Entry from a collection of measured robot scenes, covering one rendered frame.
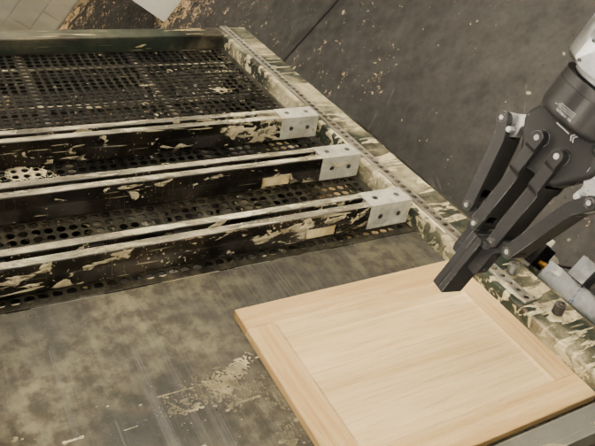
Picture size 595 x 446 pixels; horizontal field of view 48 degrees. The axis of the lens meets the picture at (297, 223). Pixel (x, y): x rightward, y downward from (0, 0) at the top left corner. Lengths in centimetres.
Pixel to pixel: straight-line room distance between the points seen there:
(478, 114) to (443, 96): 21
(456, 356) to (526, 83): 168
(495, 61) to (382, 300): 173
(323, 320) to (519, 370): 39
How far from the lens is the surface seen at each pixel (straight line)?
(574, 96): 57
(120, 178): 161
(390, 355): 131
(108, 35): 247
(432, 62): 314
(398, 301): 144
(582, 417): 134
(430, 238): 167
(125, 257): 138
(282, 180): 175
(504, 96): 287
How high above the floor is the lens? 226
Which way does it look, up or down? 45 degrees down
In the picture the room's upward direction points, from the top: 63 degrees counter-clockwise
